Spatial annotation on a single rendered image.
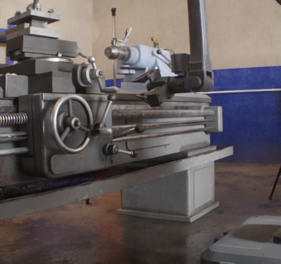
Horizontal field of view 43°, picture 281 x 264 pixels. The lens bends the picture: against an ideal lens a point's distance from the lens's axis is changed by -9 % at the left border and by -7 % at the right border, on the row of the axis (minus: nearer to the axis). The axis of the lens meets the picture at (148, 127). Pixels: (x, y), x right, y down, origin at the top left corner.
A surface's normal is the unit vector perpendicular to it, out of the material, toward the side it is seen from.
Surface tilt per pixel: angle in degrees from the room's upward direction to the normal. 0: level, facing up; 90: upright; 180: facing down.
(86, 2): 90
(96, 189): 90
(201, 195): 90
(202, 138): 90
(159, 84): 119
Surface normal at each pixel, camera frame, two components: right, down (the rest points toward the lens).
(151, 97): -0.44, 0.52
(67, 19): 0.85, -0.01
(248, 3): -0.53, 0.04
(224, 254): -0.43, -0.68
